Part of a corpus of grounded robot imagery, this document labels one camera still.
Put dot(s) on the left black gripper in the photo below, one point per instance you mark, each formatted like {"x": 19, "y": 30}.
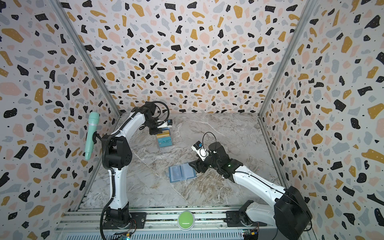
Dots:
{"x": 159, "y": 130}

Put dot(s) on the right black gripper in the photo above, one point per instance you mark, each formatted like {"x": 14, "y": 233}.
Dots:
{"x": 201, "y": 164}

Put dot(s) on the blue leather card holder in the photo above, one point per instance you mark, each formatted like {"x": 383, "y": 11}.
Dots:
{"x": 181, "y": 173}

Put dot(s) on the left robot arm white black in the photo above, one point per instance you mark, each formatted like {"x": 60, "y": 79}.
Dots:
{"x": 117, "y": 155}

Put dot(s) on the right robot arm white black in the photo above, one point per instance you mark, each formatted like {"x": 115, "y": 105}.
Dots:
{"x": 285, "y": 208}

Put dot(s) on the clear box with cards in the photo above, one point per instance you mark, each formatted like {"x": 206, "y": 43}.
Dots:
{"x": 165, "y": 142}

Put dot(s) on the black microphone stand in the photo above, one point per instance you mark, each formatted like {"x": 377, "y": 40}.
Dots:
{"x": 96, "y": 136}

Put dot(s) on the green push button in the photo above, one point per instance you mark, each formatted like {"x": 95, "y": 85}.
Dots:
{"x": 186, "y": 221}

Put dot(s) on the mint green microphone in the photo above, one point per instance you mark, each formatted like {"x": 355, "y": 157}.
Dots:
{"x": 93, "y": 123}

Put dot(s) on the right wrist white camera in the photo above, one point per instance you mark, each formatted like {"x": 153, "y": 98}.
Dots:
{"x": 200, "y": 150}

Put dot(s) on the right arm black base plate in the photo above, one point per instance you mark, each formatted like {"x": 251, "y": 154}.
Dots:
{"x": 239, "y": 219}

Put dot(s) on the white ventilated cable duct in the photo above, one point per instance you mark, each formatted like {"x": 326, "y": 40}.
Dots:
{"x": 180, "y": 235}

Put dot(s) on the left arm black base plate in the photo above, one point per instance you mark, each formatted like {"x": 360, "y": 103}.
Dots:
{"x": 134, "y": 221}

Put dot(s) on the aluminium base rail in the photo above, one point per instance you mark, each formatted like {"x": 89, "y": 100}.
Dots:
{"x": 206, "y": 218}

